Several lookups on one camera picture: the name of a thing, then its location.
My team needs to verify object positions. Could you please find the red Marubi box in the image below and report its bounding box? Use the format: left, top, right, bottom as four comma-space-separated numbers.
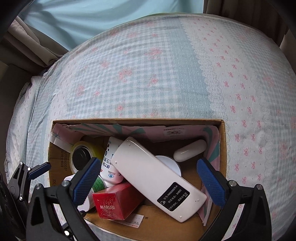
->
92, 182, 145, 220

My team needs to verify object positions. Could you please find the white remote control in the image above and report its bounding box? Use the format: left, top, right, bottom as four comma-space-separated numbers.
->
111, 137, 207, 222

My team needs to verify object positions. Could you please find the white earbuds case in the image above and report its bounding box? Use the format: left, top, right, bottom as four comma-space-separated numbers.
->
173, 140, 207, 162

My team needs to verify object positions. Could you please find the clear tape roll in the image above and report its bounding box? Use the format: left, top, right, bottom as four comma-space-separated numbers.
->
69, 136, 108, 174

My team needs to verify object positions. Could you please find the white blue label bottle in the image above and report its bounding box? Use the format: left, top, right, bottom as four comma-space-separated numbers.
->
100, 137, 124, 188

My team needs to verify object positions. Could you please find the white round jar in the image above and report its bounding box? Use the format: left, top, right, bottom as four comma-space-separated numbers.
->
156, 155, 182, 176

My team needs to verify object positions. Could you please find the brown curtain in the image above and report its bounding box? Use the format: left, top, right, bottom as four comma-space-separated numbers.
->
1, 16, 68, 72

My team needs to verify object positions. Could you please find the light blue curtain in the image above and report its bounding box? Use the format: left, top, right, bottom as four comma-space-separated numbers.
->
19, 0, 204, 50

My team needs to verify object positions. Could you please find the blue checkered floral bedsheet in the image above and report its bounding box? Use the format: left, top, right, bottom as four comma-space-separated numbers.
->
4, 15, 295, 240

